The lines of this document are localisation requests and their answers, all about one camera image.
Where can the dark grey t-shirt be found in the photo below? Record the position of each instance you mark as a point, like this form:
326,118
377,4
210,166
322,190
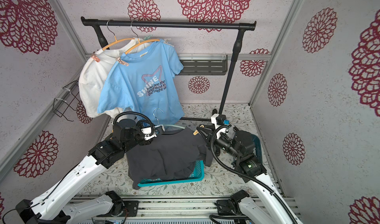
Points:
168,157

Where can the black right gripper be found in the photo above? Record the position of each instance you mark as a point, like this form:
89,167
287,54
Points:
210,134

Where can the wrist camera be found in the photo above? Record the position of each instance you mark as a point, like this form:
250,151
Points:
220,120
148,133

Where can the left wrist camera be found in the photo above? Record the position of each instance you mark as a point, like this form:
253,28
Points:
148,133

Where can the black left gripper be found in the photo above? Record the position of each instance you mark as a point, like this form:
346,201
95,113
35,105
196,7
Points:
148,142

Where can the pink clothespin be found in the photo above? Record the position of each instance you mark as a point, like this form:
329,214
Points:
95,58

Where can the mint green clothespin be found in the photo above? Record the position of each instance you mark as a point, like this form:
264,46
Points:
147,37

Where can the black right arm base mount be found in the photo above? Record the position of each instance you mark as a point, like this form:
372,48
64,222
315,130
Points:
230,207

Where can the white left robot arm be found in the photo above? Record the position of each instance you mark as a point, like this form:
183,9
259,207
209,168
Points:
130,129

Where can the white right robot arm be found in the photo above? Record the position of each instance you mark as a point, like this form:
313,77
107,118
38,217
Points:
240,155

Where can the light blue t-shirt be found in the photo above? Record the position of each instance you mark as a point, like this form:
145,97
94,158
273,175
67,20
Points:
146,85

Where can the peach beige clothespin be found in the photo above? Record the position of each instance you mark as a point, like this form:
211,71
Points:
120,61

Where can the white clothespin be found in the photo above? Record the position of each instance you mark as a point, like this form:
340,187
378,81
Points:
168,41

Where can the wooden hanger with metal hook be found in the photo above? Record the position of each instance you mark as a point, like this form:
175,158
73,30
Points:
116,41

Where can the teal plastic clothespin bin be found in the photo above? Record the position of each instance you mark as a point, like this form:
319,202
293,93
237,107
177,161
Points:
258,148

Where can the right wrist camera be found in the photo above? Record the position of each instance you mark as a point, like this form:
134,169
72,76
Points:
220,120

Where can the tan yellow clothespin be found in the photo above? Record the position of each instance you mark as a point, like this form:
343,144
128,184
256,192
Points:
196,131

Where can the black wall shelf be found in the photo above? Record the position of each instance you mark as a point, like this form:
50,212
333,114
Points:
204,65

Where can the black wire wall rack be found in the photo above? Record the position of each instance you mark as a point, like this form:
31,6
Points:
63,102

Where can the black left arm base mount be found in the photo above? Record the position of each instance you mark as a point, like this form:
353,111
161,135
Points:
120,207

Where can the white t-shirt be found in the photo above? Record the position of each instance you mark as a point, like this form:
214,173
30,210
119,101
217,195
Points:
93,77

